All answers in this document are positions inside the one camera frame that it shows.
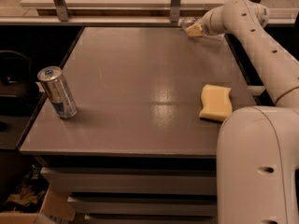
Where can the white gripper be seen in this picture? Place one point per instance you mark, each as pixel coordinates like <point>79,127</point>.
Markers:
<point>206,26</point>

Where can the clear plastic water bottle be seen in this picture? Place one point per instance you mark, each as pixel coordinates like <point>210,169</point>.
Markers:
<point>184,23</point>

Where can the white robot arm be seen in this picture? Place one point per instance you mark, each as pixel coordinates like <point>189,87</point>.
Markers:
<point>258,146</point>

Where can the silver blue redbull can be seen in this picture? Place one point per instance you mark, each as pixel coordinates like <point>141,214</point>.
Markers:
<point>54,84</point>

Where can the yellow sponge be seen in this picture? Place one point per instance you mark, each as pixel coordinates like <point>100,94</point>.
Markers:
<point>216,103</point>

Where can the black chair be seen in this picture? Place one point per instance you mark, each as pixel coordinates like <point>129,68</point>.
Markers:
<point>18,90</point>

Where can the middle metal bracket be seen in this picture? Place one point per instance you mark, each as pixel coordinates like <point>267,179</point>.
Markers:
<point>174,10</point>

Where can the left metal bracket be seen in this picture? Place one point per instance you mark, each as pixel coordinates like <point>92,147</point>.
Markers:
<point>61,10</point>

